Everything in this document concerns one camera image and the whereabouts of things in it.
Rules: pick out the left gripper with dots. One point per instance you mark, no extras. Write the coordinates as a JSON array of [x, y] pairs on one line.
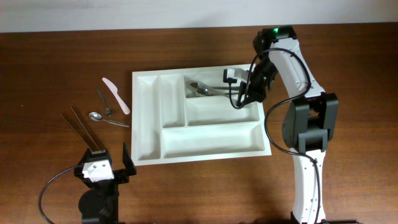
[[122, 174]]

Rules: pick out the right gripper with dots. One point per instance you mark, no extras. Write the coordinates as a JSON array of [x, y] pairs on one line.
[[255, 94]]

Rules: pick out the large silver spoon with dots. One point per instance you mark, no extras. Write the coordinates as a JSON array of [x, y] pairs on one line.
[[198, 85], [207, 92]]

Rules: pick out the pink plastic knife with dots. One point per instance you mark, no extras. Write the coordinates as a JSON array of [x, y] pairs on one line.
[[114, 90]]

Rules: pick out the white plastic cutlery tray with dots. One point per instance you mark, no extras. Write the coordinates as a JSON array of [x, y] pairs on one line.
[[171, 124]]

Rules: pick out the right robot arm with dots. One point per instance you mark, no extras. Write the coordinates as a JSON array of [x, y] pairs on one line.
[[310, 120]]

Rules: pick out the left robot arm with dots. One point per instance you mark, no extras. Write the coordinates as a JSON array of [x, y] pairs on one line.
[[100, 203]]

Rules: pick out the small silver teaspoon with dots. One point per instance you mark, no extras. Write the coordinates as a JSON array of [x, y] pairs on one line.
[[97, 117]]

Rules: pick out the small dark teaspoon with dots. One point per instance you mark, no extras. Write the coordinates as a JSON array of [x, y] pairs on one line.
[[108, 111]]

